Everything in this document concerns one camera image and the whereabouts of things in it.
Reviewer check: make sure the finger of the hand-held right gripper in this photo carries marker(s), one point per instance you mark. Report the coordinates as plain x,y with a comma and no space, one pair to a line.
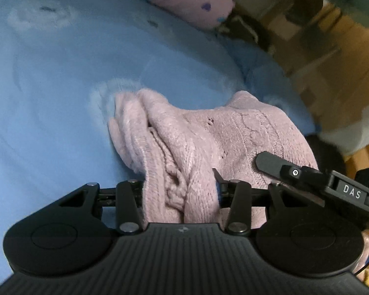
276,164

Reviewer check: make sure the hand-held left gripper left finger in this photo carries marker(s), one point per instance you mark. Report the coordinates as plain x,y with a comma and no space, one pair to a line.
129,199

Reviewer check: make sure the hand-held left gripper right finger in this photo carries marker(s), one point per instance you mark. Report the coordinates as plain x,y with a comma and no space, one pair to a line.
238,199

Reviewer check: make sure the pink knitted sweater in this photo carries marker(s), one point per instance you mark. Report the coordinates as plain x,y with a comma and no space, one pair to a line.
203,147

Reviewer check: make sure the white cloth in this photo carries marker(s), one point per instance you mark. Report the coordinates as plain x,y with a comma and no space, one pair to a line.
353,132

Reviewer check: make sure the blue dandelion print bed sheet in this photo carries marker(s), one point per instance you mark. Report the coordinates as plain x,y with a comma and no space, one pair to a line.
64,83

